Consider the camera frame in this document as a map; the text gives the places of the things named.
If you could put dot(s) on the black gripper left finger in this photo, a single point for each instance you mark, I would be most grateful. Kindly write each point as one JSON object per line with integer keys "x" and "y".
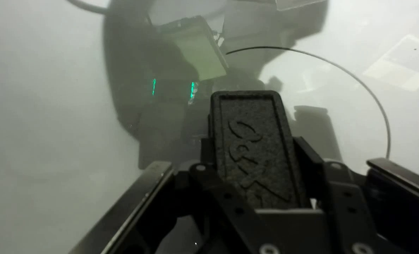
{"x": 180, "y": 212}

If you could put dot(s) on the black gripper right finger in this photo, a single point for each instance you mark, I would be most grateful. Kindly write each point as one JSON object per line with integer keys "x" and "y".
{"x": 358, "y": 216}

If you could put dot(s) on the black whiteboard eraser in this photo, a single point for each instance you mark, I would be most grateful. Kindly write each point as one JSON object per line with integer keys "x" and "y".
{"x": 255, "y": 150}

